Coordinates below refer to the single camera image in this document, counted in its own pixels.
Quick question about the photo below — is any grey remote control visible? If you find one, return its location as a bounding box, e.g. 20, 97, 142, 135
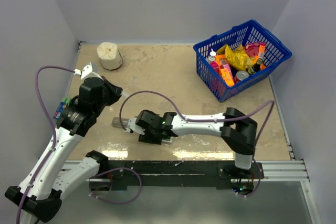
111, 117, 129, 128

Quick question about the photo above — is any white remote control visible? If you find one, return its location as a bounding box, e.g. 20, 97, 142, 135
162, 136, 173, 144

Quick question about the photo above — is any white battery cover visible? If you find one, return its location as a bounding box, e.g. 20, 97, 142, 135
121, 91, 130, 98

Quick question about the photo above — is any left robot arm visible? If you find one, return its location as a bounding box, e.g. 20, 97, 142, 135
5, 77, 123, 223

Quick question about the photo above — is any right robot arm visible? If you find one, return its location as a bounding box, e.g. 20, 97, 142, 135
128, 108, 257, 178

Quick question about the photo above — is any white tissue roll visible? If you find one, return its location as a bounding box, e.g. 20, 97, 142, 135
97, 42, 122, 70

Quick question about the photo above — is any battery multipack blue green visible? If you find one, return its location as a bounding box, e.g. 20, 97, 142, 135
53, 98, 71, 120

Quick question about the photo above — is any white bottle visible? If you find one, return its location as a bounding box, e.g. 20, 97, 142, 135
206, 49, 217, 64

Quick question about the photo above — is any orange box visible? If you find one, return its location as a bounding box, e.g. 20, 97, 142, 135
215, 55, 235, 87

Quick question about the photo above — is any red soda can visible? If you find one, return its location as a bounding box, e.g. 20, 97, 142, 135
234, 71, 249, 84

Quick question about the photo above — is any yellow snack bag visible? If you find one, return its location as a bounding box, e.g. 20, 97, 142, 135
216, 44, 253, 71

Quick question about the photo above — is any dark glass bottle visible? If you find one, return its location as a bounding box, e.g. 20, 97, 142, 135
247, 58, 263, 74

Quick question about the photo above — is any orange tall carton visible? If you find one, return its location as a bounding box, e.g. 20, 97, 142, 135
258, 42, 266, 60

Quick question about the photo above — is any blue plastic basket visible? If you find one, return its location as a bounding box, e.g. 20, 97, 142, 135
193, 19, 292, 102

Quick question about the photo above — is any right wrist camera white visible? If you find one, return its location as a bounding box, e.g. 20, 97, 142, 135
125, 118, 145, 135

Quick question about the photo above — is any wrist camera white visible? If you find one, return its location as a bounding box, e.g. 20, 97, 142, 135
125, 118, 145, 135
73, 62, 101, 81

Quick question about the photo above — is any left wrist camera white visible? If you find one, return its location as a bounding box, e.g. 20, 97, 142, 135
73, 62, 101, 81

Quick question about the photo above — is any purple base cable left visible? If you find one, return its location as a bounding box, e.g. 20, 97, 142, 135
88, 167, 143, 205

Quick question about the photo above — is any black base frame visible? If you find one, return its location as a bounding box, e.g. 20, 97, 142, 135
95, 161, 264, 191

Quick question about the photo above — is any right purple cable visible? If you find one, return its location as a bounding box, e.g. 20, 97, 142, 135
119, 90, 275, 198

